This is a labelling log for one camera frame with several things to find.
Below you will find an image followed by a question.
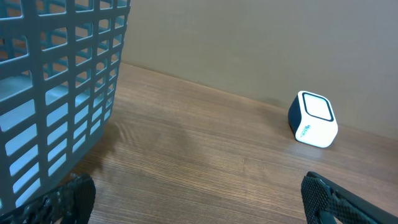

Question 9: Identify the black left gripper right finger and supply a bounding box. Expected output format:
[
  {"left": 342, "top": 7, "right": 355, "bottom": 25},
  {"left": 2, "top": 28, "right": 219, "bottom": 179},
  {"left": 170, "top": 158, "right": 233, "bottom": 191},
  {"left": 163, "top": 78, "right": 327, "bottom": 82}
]
[{"left": 301, "top": 171, "right": 397, "bottom": 224}]

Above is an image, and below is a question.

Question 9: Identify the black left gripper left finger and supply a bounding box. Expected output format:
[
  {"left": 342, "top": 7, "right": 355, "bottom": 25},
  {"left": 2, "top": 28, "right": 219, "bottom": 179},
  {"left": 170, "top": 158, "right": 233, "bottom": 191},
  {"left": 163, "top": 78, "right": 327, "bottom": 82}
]
[{"left": 1, "top": 174, "right": 96, "bottom": 224}]

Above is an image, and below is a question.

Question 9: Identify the white barcode scanner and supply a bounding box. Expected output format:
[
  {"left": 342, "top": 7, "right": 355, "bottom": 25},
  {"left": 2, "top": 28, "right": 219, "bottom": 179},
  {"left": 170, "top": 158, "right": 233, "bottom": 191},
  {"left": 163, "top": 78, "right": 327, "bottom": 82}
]
[{"left": 288, "top": 91, "right": 338, "bottom": 148}]

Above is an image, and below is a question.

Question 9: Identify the grey plastic shopping basket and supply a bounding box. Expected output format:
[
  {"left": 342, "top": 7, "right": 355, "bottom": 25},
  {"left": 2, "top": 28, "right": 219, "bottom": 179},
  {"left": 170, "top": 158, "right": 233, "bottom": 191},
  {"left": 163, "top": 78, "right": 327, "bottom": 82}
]
[{"left": 1, "top": 0, "right": 131, "bottom": 213}]

